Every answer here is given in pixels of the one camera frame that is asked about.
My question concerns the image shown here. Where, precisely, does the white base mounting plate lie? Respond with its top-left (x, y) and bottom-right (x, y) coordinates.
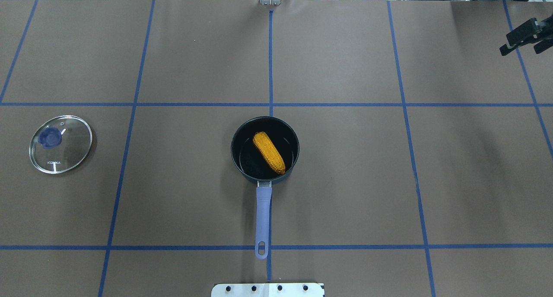
top-left (211, 282), bottom-right (325, 297)

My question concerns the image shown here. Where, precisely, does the brown paper table cover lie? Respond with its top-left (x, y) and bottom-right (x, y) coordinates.
top-left (1, 0), bottom-right (552, 297)

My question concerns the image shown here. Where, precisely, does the yellow corn cob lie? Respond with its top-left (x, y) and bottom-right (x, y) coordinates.
top-left (253, 131), bottom-right (286, 175)

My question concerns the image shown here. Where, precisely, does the dark blue saucepan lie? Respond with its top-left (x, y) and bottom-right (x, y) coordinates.
top-left (230, 116), bottom-right (299, 259)

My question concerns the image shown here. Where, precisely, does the glass pot lid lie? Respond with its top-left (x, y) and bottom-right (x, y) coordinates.
top-left (28, 115), bottom-right (93, 174)

